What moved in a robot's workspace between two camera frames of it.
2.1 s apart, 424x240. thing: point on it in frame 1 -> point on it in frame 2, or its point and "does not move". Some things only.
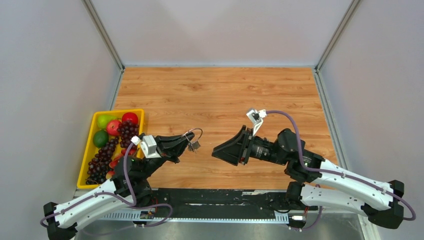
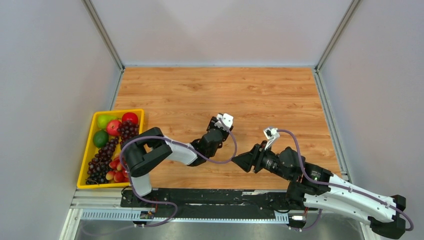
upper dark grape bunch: (127, 131) does not move
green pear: (102, 120) does not move
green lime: (100, 138) does not move
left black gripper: (176, 145) -> (211, 125)
